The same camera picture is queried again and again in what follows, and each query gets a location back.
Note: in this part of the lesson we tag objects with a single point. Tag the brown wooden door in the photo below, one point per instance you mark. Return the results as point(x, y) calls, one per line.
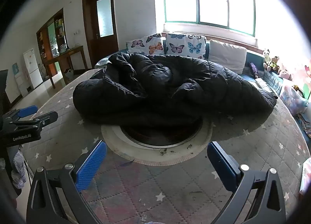
point(104, 49)

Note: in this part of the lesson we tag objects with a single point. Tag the grey star quilted cover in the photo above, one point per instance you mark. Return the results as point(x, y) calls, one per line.
point(136, 185)

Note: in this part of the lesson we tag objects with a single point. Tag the pink plush toy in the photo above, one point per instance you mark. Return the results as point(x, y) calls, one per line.
point(285, 74)

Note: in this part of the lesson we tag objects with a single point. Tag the green framed window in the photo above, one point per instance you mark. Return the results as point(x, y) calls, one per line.
point(211, 0)

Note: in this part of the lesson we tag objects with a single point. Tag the butterfly print pillow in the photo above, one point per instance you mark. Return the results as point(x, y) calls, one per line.
point(145, 44)
point(182, 45)

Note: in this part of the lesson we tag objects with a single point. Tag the white patterned cloth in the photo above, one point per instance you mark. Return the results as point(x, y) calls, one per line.
point(262, 83)

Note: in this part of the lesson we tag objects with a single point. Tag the colourful pinwheel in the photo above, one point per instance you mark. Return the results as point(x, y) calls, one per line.
point(307, 71)

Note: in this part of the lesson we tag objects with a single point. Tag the clear plastic toy box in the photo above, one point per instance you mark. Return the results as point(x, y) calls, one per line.
point(292, 100)

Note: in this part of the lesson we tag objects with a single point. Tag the plain white pillow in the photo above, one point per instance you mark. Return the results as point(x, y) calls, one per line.
point(226, 56)

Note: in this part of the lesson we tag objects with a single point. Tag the blue sofa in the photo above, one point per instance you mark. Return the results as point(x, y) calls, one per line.
point(252, 59)

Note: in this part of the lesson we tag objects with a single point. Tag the white blue carton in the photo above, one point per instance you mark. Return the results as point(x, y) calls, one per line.
point(19, 80)

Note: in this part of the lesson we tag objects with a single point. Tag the white refrigerator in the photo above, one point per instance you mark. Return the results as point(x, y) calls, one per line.
point(31, 68)

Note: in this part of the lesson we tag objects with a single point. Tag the purple umbrella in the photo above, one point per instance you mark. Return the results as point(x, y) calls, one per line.
point(253, 68)

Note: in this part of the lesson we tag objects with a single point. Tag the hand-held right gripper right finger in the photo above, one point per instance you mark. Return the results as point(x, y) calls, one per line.
point(222, 165)

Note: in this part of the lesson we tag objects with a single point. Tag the black puffer jacket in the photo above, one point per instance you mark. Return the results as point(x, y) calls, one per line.
point(158, 88)

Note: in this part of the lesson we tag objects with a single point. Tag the black white plush toy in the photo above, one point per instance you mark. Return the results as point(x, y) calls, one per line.
point(266, 55)

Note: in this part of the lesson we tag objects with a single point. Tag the white plastic bag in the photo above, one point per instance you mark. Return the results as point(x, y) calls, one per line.
point(306, 178)

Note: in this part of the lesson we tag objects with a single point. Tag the wooden desk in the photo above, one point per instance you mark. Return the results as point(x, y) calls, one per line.
point(70, 53)

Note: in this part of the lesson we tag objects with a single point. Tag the wooden shelf cabinet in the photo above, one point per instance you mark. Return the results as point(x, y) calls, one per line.
point(59, 27)

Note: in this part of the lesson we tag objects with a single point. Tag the brown bear plush toy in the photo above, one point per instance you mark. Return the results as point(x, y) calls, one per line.
point(274, 63)

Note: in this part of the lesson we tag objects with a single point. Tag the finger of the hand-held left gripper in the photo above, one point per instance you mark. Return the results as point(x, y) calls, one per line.
point(47, 117)
point(28, 111)

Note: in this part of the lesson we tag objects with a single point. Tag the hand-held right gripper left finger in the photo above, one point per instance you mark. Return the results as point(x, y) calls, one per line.
point(91, 165)

